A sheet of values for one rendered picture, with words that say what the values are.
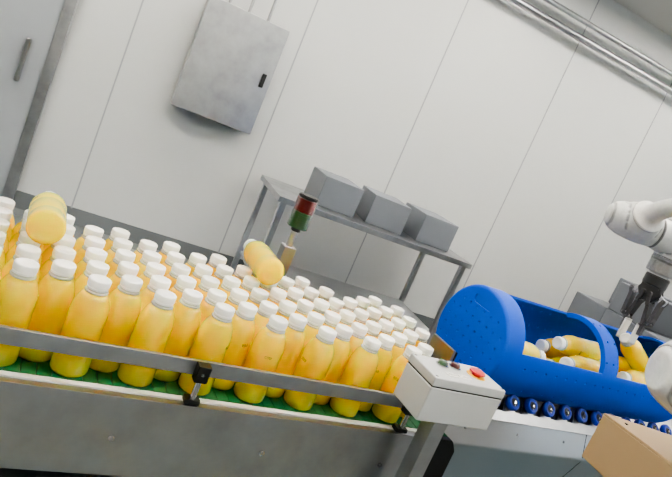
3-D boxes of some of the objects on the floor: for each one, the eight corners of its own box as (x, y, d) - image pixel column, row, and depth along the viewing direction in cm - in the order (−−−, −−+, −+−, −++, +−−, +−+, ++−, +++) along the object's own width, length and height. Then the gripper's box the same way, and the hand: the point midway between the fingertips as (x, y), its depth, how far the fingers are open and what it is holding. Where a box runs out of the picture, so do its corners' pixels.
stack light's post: (169, 557, 191) (297, 249, 174) (156, 556, 189) (285, 246, 172) (167, 547, 195) (292, 245, 177) (155, 547, 193) (281, 241, 175)
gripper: (689, 288, 184) (653, 355, 187) (643, 268, 198) (611, 330, 202) (675, 282, 180) (639, 351, 184) (630, 262, 195) (597, 326, 198)
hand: (629, 331), depth 192 cm, fingers closed on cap, 4 cm apart
